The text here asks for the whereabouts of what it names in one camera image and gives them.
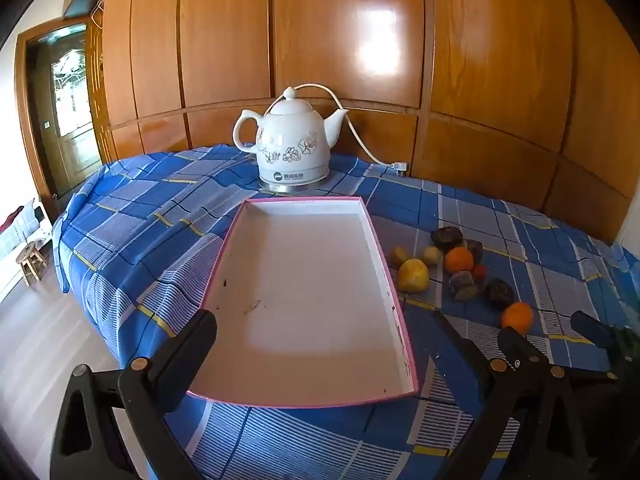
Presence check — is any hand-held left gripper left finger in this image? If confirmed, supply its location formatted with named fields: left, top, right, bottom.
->
left=49, top=309, right=218, bottom=480

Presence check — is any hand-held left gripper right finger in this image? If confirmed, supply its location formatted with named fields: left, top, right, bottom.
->
left=432, top=309, right=620, bottom=480

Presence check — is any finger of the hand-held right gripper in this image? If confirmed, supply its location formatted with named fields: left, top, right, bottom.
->
left=571, top=310, right=618, bottom=353

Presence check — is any orange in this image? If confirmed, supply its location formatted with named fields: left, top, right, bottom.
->
left=501, top=301, right=535, bottom=335
left=444, top=247, right=475, bottom=275

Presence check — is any dark brown round passion fruit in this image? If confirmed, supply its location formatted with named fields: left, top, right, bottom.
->
left=484, top=279, right=516, bottom=309

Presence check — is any yellow lemon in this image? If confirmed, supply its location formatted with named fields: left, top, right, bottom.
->
left=397, top=258, right=431, bottom=293

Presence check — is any pink-edged white cardboard tray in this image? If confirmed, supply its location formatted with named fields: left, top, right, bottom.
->
left=187, top=197, right=418, bottom=409

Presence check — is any dark brown whole kiwi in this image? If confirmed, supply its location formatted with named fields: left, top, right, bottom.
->
left=431, top=226, right=465, bottom=253

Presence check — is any blue plaid tablecloth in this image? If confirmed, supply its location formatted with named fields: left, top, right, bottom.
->
left=52, top=144, right=640, bottom=480

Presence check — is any small wooden stool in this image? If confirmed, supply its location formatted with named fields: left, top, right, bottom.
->
left=15, top=241, right=47, bottom=288

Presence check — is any white checked cloth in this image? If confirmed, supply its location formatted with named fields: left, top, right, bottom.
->
left=0, top=199, right=53, bottom=261

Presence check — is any wooden glass-panel door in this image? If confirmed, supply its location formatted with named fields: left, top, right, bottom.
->
left=15, top=17, right=108, bottom=206

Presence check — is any white floral ceramic kettle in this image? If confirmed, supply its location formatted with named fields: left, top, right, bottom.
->
left=235, top=86, right=350, bottom=193

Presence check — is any wooden wardrobe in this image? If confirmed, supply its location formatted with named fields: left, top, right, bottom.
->
left=62, top=0, right=640, bottom=246

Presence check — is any white kettle power cable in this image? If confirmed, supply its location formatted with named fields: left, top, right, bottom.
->
left=291, top=82, right=401, bottom=167

